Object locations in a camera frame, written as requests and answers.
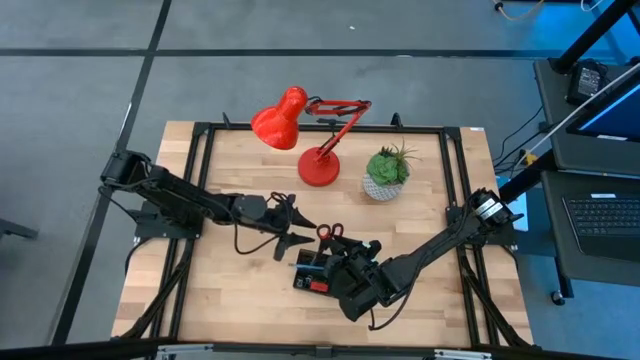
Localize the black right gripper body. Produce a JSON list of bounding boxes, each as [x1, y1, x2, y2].
[[329, 247, 399, 322]]

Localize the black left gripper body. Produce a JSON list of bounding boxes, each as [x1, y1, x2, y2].
[[259, 193, 303, 237]]

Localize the red-handled scissors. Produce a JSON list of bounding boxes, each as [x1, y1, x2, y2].
[[315, 222, 346, 252]]

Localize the black mesh desk organizer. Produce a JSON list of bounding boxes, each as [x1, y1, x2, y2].
[[292, 234, 382, 301]]

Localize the succulent in white triangle-pattern pot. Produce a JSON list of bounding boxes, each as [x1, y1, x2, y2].
[[361, 139, 422, 202]]

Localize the black keyboard desk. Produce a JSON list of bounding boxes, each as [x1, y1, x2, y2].
[[539, 169, 640, 302]]

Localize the black side desk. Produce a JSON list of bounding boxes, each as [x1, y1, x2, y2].
[[532, 57, 640, 177]]

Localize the black keyboard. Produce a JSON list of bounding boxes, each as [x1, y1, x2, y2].
[[561, 192, 640, 265]]

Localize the white slanted rod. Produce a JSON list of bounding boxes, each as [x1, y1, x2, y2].
[[517, 62, 640, 167]]

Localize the grey chair leg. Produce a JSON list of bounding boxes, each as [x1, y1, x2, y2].
[[0, 217, 40, 241]]

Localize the black power adapter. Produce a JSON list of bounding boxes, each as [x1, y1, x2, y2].
[[565, 58, 610, 106]]

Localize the black side monitor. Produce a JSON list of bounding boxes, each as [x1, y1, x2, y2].
[[566, 69, 640, 145]]

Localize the black stand pole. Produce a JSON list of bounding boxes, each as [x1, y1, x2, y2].
[[548, 0, 640, 75]]

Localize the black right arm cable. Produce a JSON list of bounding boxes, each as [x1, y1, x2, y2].
[[367, 277, 417, 332]]

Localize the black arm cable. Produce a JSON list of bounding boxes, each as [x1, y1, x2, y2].
[[367, 277, 417, 332], [232, 191, 297, 256]]

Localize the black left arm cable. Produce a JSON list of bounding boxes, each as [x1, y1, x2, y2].
[[232, 191, 297, 256]]

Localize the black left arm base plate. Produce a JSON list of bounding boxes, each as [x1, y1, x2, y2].
[[132, 199, 204, 241]]

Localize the tan floor cable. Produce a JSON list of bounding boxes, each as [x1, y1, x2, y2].
[[491, 0, 547, 22]]

